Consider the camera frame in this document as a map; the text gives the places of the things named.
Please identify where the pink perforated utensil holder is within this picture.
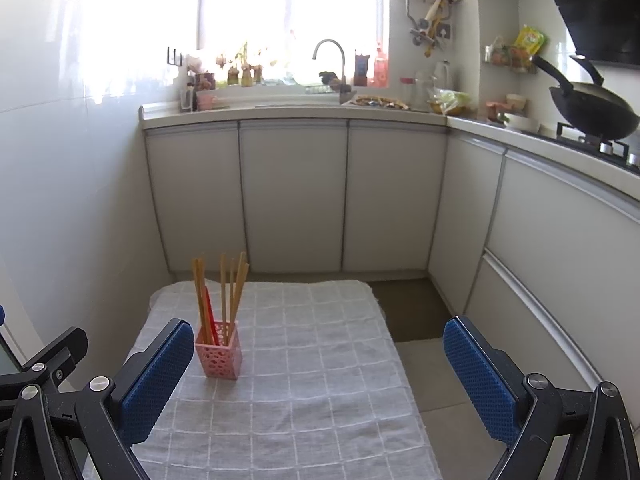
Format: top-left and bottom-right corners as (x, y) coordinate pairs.
(195, 322), (241, 380)

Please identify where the black gas stove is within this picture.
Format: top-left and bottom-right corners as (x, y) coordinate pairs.
(555, 121), (640, 171)

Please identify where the silver kitchen faucet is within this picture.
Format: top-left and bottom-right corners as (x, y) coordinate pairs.
(313, 38), (353, 106)

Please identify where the white cabinet door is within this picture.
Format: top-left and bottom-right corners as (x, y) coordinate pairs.
(344, 121), (447, 271)
(145, 122), (240, 273)
(429, 135), (506, 313)
(239, 120), (350, 272)

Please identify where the black wok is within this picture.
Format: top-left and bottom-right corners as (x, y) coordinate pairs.
(531, 54), (640, 142)

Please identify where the metal spice shelf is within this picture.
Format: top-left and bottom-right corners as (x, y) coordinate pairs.
(482, 45), (536, 73)

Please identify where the black range hood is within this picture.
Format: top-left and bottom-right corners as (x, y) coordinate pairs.
(532, 0), (640, 66)

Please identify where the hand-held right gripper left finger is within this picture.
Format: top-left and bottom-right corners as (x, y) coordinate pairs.
(0, 317), (196, 480)

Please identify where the tray of food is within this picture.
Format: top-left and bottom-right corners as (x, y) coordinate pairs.
(347, 94), (411, 110)

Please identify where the red bottle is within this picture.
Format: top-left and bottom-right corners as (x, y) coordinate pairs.
(372, 42), (390, 86)

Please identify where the yellow snack packet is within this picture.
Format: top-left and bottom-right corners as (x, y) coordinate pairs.
(514, 25), (546, 58)

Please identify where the dark sauce bottle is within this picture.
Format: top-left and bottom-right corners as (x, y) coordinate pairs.
(353, 49), (371, 87)

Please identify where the grey checked tablecloth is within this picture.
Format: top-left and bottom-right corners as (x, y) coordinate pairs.
(82, 280), (443, 480)

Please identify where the white cabinet drawer front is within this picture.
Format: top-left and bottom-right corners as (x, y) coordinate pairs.
(484, 152), (640, 361)
(465, 255), (603, 386)

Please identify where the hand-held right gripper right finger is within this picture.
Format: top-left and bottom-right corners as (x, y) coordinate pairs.
(442, 315), (638, 480)

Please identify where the white kitchen countertop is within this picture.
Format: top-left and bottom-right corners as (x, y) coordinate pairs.
(139, 97), (640, 191)

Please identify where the kitchen window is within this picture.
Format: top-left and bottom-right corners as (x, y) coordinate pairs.
(65, 0), (391, 86)

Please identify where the white bowl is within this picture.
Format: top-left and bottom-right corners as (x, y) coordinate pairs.
(502, 112), (542, 133)

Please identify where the bag of green vegetables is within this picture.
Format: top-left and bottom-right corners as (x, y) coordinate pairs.
(427, 87), (471, 113)

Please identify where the red plastic spoon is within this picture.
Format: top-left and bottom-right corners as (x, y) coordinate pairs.
(204, 285), (221, 346)

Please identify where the dark floor mat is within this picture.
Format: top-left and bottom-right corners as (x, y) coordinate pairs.
(367, 277), (453, 343)

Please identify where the bunch of wooden chopsticks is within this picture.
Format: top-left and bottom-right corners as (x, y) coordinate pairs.
(192, 251), (250, 346)

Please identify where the white plastic bottle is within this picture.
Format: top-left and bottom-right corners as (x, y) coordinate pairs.
(432, 60), (455, 92)

